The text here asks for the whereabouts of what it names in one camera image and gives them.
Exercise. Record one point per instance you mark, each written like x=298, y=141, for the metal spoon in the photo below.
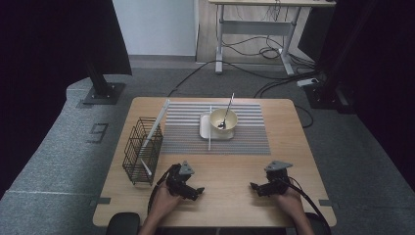
x=227, y=111

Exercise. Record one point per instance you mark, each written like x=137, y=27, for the grey tape strip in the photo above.
x=325, y=202
x=103, y=200

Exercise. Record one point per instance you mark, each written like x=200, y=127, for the white square plate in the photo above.
x=205, y=130

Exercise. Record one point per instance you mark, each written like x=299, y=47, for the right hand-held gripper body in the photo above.
x=279, y=179

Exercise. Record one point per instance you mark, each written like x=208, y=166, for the person's right knee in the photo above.
x=319, y=225

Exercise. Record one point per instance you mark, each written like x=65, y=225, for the dark curtain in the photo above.
x=391, y=65
x=49, y=49

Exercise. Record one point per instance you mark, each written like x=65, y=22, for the person's left knee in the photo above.
x=122, y=223

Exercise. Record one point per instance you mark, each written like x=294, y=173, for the cream bowl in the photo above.
x=230, y=122

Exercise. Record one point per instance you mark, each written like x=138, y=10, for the white chopstick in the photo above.
x=156, y=122
x=146, y=167
x=209, y=143

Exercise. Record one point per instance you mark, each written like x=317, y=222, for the white power strip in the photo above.
x=307, y=82

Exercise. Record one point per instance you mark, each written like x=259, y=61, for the white desk with metal legs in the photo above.
x=254, y=27

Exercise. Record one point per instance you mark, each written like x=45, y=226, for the black metal stand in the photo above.
x=102, y=88
x=329, y=88

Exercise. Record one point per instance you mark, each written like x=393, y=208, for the grey striped placemat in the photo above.
x=182, y=140

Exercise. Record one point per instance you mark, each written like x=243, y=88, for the person's knee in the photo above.
x=122, y=223
x=319, y=225

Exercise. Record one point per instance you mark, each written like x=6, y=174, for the person's right hand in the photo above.
x=290, y=204

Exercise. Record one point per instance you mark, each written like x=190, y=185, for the person's left hand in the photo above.
x=166, y=204

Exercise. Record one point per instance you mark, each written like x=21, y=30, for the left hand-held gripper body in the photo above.
x=177, y=182

